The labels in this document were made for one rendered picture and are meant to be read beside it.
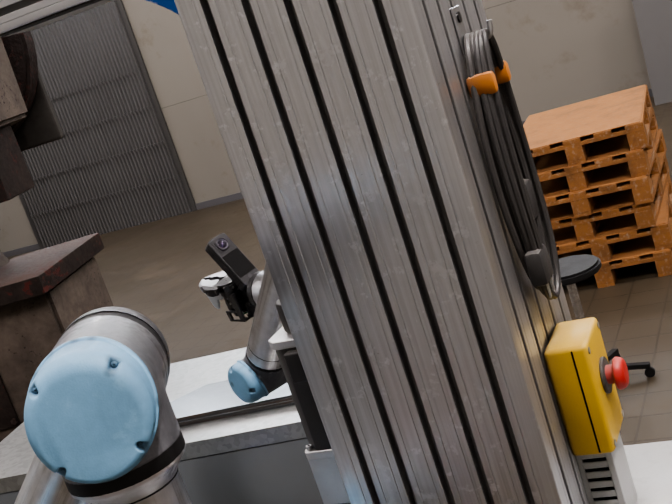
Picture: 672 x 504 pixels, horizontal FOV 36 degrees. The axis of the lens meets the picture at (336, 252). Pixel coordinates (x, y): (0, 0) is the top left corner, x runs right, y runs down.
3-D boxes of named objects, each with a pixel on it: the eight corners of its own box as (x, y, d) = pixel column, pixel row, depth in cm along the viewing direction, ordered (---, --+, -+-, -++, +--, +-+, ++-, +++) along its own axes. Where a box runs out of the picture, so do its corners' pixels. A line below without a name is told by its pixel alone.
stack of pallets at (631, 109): (558, 236, 680) (524, 115, 661) (683, 210, 649) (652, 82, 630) (532, 302, 577) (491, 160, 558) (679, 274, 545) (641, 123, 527)
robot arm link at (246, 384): (310, 215, 144) (257, 422, 177) (365, 188, 150) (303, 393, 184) (256, 167, 149) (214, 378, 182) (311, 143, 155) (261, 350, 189)
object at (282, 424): (-48, 502, 265) (-54, 488, 264) (68, 399, 320) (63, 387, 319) (437, 413, 222) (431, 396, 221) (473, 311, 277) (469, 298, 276)
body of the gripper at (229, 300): (227, 322, 202) (263, 323, 193) (207, 284, 199) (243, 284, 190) (254, 301, 206) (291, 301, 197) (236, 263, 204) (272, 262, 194)
